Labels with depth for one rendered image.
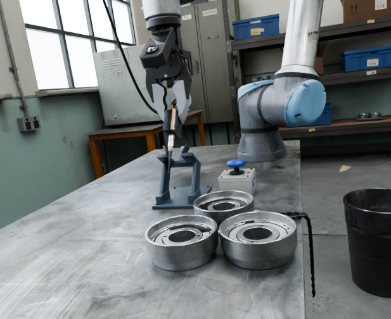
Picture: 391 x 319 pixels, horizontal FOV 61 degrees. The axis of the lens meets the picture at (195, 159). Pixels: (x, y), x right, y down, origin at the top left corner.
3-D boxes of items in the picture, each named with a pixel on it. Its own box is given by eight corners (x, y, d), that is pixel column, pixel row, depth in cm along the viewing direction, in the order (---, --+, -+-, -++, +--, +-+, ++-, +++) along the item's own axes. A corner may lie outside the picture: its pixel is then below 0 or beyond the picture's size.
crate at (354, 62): (390, 67, 373) (390, 47, 368) (400, 66, 338) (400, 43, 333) (340, 73, 389) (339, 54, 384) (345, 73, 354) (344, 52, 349)
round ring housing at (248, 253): (311, 265, 42) (309, 235, 41) (229, 278, 41) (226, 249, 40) (282, 231, 52) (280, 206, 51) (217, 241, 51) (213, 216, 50)
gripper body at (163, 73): (195, 78, 73) (188, 21, 71) (183, 78, 65) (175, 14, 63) (163, 82, 76) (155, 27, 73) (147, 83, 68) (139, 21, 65)
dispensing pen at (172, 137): (157, 169, 64) (165, 95, 70) (165, 176, 68) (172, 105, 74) (168, 169, 63) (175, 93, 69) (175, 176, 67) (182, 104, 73)
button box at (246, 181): (253, 197, 68) (251, 175, 67) (220, 198, 71) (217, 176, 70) (257, 185, 76) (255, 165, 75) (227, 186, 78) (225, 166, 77)
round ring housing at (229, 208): (187, 233, 55) (184, 211, 55) (206, 209, 65) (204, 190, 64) (249, 236, 52) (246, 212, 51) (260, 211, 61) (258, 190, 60)
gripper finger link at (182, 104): (200, 118, 74) (191, 77, 72) (193, 122, 68) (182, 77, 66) (187, 121, 75) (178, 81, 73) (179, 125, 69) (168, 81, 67)
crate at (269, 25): (280, 38, 400) (279, 19, 395) (280, 34, 364) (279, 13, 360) (237, 45, 414) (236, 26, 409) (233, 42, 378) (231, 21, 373)
